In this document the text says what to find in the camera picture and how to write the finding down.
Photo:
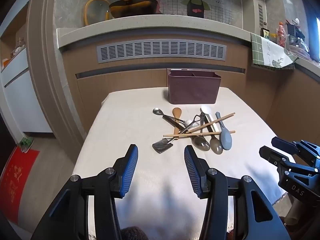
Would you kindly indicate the green slippers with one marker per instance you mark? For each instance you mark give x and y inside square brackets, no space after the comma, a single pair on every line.
[26,143]

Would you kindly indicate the dark small tin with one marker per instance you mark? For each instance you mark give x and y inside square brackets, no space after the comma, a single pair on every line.
[265,33]

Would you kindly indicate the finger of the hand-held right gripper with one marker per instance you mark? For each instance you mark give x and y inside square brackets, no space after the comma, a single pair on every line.
[281,143]
[271,156]

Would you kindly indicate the blue basket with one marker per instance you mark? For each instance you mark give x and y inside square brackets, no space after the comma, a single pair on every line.
[294,30]

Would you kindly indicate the dark metal spoon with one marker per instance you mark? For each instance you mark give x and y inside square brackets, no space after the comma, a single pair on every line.
[200,143]

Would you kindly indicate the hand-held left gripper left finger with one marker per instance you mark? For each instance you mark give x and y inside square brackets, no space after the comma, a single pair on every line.
[131,165]

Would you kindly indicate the green checked cloth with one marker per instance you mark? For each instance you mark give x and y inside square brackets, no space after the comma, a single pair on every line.
[265,52]

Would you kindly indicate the maroon plastic utensil holder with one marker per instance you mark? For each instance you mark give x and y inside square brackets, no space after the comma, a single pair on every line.
[193,87]

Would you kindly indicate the glass lid with yellow rim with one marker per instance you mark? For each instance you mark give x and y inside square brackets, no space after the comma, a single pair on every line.
[97,12]

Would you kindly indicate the red doormat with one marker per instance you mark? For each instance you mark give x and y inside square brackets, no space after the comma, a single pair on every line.
[15,182]

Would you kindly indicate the red packet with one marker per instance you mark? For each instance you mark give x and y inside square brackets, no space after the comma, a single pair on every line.
[281,33]

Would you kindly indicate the brown wooden cabinet front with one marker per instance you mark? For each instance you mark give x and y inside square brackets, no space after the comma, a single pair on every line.
[125,80]

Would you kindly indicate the grey-blue plastic spoon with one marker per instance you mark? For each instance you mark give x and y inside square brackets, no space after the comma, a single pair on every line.
[226,138]

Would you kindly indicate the long white plastic spoon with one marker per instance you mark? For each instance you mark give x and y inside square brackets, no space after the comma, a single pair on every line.
[206,110]

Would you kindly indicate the beige door frame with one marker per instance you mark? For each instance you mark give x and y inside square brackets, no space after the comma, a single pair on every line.
[50,67]

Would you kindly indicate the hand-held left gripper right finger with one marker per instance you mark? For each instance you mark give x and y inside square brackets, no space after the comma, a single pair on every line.
[191,165]

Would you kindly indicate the wooden chopstick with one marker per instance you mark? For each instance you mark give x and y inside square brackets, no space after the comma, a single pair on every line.
[175,135]
[225,117]

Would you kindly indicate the small white spoon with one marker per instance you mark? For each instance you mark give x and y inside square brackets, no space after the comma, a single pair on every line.
[188,123]

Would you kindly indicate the white wall switch panel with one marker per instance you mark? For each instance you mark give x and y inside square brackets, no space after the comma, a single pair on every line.
[260,15]

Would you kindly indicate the clear plastic bag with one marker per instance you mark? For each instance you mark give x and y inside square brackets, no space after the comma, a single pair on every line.
[298,47]

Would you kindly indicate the beige stone countertop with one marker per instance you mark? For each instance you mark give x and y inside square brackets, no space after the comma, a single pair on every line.
[150,22]

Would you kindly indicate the cartoon wall sticker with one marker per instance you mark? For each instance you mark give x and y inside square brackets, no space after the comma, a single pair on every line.
[197,2]

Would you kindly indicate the white cabinet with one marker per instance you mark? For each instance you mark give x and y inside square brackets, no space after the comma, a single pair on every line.
[20,92]

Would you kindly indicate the grey vent grille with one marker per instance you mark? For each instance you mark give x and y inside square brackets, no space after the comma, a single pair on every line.
[160,51]

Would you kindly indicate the small shiny metal spoon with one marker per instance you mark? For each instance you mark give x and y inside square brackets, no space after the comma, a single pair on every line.
[157,111]

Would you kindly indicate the wooden spoon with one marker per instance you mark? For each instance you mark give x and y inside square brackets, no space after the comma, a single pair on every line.
[177,113]

